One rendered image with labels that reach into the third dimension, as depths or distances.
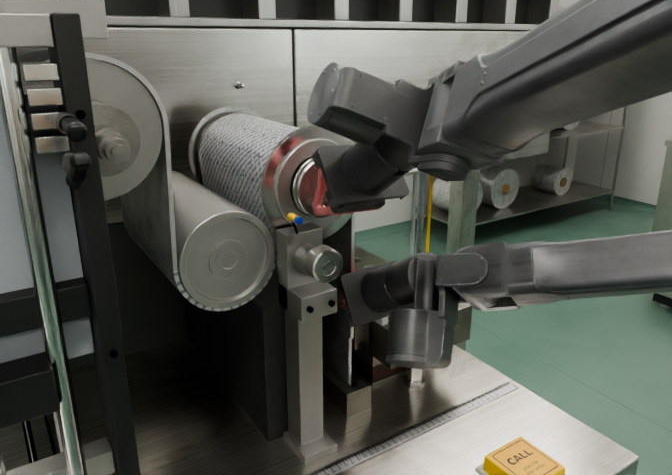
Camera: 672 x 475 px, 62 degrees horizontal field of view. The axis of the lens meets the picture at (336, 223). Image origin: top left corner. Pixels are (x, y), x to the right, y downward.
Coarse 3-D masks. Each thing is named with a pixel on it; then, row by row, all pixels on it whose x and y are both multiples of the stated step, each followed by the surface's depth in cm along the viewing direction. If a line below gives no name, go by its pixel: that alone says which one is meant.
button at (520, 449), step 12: (516, 444) 73; (528, 444) 73; (492, 456) 71; (504, 456) 71; (516, 456) 71; (528, 456) 71; (540, 456) 71; (492, 468) 70; (504, 468) 69; (516, 468) 69; (528, 468) 69; (540, 468) 69; (552, 468) 69; (564, 468) 69
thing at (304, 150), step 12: (300, 144) 67; (312, 144) 68; (324, 144) 69; (336, 144) 70; (288, 156) 66; (300, 156) 67; (288, 168) 67; (276, 180) 66; (288, 180) 67; (276, 192) 67; (288, 192) 68; (288, 204) 68; (300, 216) 69; (336, 216) 72
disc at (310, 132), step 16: (304, 128) 67; (320, 128) 68; (288, 144) 66; (352, 144) 71; (272, 160) 66; (272, 176) 66; (272, 192) 67; (272, 208) 67; (272, 224) 68; (288, 224) 69; (336, 224) 73
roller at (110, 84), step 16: (96, 64) 54; (112, 64) 55; (96, 80) 54; (112, 80) 55; (128, 80) 56; (96, 96) 55; (112, 96) 55; (128, 96) 56; (144, 96) 57; (128, 112) 57; (144, 112) 58; (144, 128) 58; (160, 128) 59; (144, 144) 58; (160, 144) 59; (144, 160) 59; (112, 176) 57; (128, 176) 58; (144, 176) 59; (112, 192) 58
